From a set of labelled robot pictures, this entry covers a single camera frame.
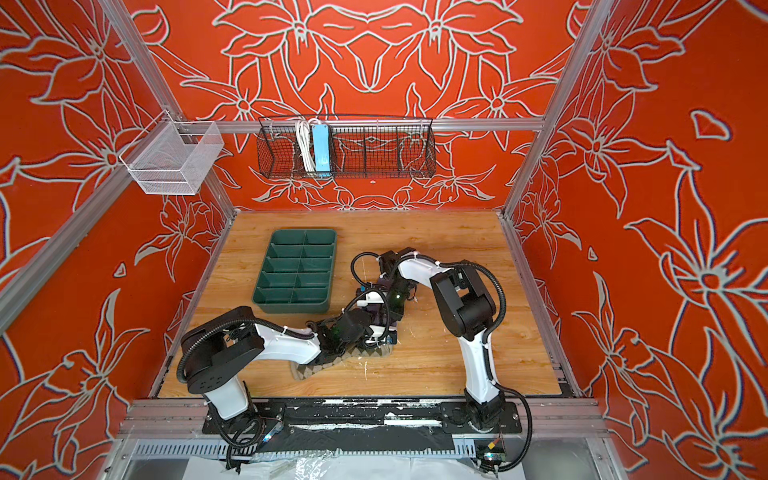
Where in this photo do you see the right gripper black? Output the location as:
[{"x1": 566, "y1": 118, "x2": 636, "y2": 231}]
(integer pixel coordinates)
[{"x1": 375, "y1": 282, "x2": 415, "y2": 328}]

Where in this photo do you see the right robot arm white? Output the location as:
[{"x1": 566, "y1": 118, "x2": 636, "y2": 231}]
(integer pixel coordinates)
[{"x1": 353, "y1": 248, "x2": 525, "y2": 432}]

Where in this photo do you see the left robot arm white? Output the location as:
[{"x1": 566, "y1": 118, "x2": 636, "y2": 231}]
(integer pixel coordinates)
[{"x1": 176, "y1": 289, "x2": 402, "y2": 421}]

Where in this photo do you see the argyle brown green sock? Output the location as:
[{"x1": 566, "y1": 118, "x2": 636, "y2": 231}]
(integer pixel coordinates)
[{"x1": 288, "y1": 340, "x2": 394, "y2": 381}]

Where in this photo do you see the green compartment tray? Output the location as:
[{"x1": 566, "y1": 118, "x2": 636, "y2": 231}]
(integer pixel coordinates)
[{"x1": 252, "y1": 228, "x2": 337, "y2": 314}]

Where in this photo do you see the blue white box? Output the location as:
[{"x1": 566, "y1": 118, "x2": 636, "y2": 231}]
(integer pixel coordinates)
[{"x1": 312, "y1": 123, "x2": 331, "y2": 176}]

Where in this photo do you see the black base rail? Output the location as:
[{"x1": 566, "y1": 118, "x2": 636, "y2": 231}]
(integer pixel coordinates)
[{"x1": 222, "y1": 397, "x2": 525, "y2": 457}]

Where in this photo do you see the black wire wall basket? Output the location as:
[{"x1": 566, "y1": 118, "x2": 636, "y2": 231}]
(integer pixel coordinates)
[{"x1": 256, "y1": 114, "x2": 437, "y2": 180}]

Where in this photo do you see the white cable bundle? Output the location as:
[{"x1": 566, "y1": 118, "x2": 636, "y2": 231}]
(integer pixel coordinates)
[{"x1": 295, "y1": 119, "x2": 317, "y2": 175}]

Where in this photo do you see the clear plastic wall bin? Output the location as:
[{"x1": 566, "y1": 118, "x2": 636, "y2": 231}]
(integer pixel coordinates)
[{"x1": 120, "y1": 121, "x2": 224, "y2": 196}]

